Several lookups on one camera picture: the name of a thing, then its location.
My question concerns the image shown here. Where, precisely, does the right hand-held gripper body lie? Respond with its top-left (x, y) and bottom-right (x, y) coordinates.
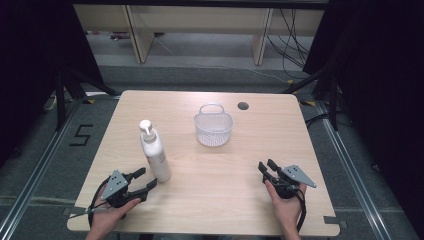
top-left (262, 164), bottom-right (317, 200)

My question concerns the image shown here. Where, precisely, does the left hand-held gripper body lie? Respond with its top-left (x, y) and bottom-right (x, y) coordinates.
top-left (100, 169), bottom-right (150, 209)

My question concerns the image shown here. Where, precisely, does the white pump bottle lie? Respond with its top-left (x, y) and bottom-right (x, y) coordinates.
top-left (138, 119), bottom-right (172, 184)

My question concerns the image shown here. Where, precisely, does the person's left hand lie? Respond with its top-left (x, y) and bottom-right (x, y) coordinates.
top-left (89, 196), bottom-right (142, 232)

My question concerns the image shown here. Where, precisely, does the person's right hand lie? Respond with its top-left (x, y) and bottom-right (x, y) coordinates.
top-left (264, 179), bottom-right (308, 234)

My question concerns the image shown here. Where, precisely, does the grey tape piece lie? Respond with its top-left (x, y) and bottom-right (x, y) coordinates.
top-left (323, 215), bottom-right (348, 230)
top-left (62, 206), bottom-right (88, 217)

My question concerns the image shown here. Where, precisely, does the black metal stand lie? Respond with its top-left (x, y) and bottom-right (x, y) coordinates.
top-left (54, 65), bottom-right (122, 132)
top-left (281, 63), bottom-right (342, 132)

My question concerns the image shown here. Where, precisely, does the dark curtain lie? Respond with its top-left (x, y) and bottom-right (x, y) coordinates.
top-left (302, 0), bottom-right (424, 233)
top-left (0, 0), bottom-right (105, 169)

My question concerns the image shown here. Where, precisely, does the light wooden shelf unit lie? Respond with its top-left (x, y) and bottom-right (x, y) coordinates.
top-left (72, 3), bottom-right (326, 66)

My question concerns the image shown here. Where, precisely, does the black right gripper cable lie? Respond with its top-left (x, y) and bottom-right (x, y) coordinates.
top-left (294, 189), bottom-right (307, 233)

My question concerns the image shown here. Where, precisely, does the metal floor rail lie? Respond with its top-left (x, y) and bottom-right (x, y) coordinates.
top-left (315, 99), bottom-right (393, 240)
top-left (0, 97), bottom-right (84, 240)

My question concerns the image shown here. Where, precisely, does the black floor cable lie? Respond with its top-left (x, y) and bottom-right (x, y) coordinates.
top-left (304, 111), bottom-right (336, 130)

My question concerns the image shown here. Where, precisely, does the bundle of black cables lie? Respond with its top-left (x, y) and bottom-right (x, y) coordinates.
top-left (266, 8), bottom-right (312, 80)

